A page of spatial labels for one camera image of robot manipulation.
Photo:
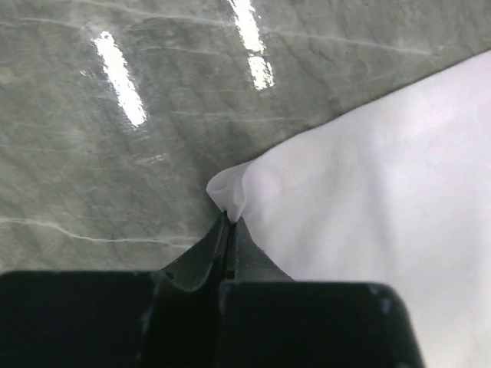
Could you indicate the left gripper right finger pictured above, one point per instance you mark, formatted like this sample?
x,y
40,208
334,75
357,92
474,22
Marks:
x,y
266,319

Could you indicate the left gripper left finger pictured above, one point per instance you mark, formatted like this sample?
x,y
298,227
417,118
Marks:
x,y
159,318

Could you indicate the white printed t shirt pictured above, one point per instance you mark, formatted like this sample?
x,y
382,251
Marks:
x,y
396,191

